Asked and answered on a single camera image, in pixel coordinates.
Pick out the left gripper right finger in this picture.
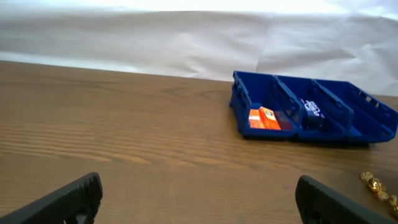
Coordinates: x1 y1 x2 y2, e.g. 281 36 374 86
295 174 398 224

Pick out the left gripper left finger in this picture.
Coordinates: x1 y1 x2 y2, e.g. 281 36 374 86
0 172 104 224

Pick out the gold wrapped candy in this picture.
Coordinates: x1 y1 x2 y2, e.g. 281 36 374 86
387 194 398 219
359 169 390 202

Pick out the blue candy pack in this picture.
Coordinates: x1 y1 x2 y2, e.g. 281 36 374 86
298 98 326 129

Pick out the blue tray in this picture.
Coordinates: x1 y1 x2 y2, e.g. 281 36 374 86
229 70 398 144

